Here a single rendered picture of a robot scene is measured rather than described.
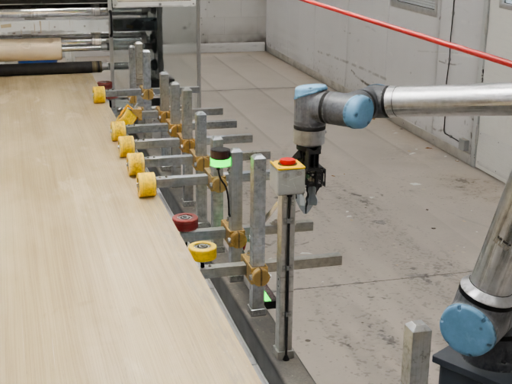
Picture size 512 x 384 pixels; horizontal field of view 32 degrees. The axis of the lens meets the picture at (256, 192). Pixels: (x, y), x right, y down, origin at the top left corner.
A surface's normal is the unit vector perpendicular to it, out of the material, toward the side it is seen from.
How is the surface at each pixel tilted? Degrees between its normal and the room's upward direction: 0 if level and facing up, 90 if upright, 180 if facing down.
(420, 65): 90
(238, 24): 90
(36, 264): 0
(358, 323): 0
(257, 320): 0
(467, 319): 95
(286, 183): 90
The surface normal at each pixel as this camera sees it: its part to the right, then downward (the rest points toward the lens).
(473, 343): -0.59, 0.32
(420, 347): 0.27, 0.30
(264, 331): 0.01, -0.95
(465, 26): -0.96, 0.07
